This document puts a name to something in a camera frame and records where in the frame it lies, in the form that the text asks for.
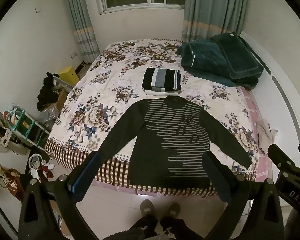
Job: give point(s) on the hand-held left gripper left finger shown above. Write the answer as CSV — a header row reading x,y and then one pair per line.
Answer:
x,y
83,178

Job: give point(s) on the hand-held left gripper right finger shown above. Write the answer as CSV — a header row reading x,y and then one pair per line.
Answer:
x,y
215,175

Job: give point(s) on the dark grey striped sweater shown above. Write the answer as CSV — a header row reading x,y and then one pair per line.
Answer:
x,y
150,140

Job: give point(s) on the black clothes heap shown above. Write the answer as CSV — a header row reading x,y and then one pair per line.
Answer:
x,y
46,92

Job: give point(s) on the cream cloth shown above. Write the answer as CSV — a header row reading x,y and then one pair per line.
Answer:
x,y
265,132

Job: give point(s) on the red and white flowers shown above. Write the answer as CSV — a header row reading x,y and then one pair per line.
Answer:
x,y
43,168

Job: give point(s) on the pink checked bed sheet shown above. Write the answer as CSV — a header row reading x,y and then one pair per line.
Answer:
x,y
252,110

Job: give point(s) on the grey slipper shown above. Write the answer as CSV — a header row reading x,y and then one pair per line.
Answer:
x,y
146,207
173,209

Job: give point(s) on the white bed headboard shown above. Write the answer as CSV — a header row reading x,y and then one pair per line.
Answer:
x,y
285,80

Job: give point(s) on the bag with red print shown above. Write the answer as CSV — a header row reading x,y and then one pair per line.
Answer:
x,y
12,183

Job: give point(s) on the teal storage shelf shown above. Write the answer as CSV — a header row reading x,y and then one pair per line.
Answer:
x,y
27,126

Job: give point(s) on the brown cardboard box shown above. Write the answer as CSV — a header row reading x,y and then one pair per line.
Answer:
x,y
62,100

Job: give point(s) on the floral bed blanket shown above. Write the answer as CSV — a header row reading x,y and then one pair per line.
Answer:
x,y
110,80

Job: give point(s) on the folded white garment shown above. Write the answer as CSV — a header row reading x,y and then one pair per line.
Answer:
x,y
155,92

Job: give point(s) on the yellow box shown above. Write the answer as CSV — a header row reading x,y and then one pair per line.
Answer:
x,y
68,76

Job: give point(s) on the folded black striped sweater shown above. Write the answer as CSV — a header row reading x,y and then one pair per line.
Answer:
x,y
162,78

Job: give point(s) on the teal pillow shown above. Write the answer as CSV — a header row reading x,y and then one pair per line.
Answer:
x,y
237,52

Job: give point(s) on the teal quilt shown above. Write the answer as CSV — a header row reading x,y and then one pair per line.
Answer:
x,y
202,57

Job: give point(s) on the blue-grey curtain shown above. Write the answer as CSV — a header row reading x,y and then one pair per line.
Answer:
x,y
210,10
80,17

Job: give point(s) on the white wall socket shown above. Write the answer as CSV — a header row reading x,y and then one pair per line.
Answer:
x,y
74,55
38,9

